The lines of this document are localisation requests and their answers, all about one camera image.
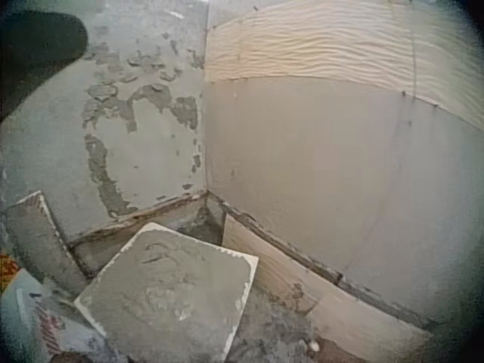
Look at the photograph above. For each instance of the person's right hand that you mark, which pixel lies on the person's right hand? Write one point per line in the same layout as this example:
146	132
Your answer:
336	352

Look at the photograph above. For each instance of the person's left hand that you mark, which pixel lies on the person's left hand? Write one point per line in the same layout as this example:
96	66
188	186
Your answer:
68	358

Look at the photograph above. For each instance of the beige floor tile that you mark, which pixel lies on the beige floor tile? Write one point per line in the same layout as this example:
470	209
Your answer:
340	302

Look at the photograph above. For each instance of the white bag with red print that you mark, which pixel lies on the white bag with red print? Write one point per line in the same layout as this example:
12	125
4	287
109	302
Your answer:
30	317

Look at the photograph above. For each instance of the square tile coated with mortar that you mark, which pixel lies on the square tile coated with mortar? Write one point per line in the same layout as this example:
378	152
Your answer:
166	287

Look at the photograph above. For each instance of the leaning tile coated with mortar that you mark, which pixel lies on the leaning tile coated with mortar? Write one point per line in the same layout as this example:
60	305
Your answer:
36	238

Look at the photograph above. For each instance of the black rounded object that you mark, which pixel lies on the black rounded object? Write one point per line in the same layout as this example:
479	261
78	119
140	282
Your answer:
34	53

